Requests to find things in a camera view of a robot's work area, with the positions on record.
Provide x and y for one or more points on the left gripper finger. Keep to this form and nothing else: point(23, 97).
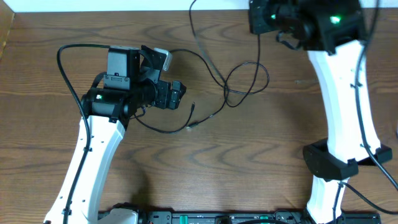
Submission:
point(178, 90)
point(174, 100)

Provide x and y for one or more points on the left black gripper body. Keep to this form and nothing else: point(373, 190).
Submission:
point(162, 89)

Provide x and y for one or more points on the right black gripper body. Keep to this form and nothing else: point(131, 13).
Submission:
point(266, 17)

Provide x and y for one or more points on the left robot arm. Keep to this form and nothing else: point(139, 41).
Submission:
point(131, 81)

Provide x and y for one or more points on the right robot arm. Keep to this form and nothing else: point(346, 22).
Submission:
point(335, 36)

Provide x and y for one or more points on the cardboard panel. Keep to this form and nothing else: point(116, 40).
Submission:
point(6, 19)

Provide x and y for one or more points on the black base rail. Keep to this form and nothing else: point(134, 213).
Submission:
point(168, 217)

